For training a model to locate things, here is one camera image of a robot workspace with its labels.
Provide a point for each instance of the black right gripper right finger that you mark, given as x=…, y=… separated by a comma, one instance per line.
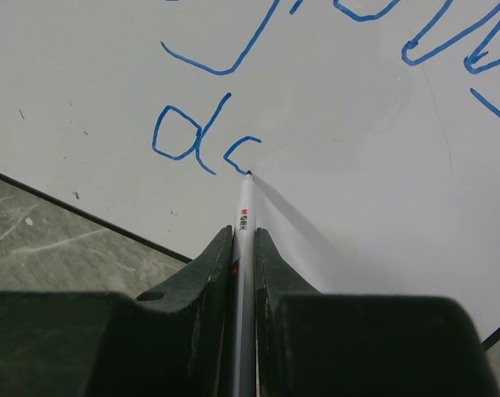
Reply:
x=315, y=344

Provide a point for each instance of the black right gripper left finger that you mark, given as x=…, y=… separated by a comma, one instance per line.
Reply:
x=165, y=342

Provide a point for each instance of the white blue whiteboard marker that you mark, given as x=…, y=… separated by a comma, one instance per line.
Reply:
x=238, y=361

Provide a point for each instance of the white whiteboard black frame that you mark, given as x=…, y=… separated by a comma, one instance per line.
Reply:
x=372, y=127

